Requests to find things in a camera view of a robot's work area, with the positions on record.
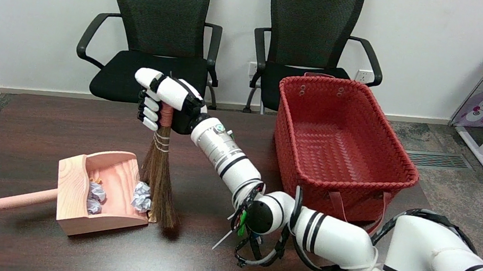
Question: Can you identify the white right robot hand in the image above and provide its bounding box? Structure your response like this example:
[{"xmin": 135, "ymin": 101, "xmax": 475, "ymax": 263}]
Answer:
[{"xmin": 128, "ymin": 66, "xmax": 212, "ymax": 138}]

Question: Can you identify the brown straw hand broom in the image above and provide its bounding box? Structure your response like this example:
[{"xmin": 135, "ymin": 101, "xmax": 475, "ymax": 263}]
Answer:
[{"xmin": 134, "ymin": 101, "xmax": 194, "ymax": 232}]

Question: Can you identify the wooden dustpan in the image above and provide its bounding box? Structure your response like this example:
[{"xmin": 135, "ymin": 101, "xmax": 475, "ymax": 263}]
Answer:
[{"xmin": 0, "ymin": 137, "xmax": 157, "ymax": 246}]

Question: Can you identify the black mesh office chair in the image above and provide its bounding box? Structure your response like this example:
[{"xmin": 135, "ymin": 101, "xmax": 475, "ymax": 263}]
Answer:
[
  {"xmin": 243, "ymin": 0, "xmax": 392, "ymax": 128},
  {"xmin": 70, "ymin": 0, "xmax": 230, "ymax": 114}
]

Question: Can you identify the red woven basket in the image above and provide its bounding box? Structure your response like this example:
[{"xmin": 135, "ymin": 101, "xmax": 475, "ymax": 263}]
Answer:
[{"xmin": 262, "ymin": 69, "xmax": 430, "ymax": 243}]

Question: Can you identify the floor vent grille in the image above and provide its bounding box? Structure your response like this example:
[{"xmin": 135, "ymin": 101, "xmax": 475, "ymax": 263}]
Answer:
[{"xmin": 404, "ymin": 148, "xmax": 474, "ymax": 174}]

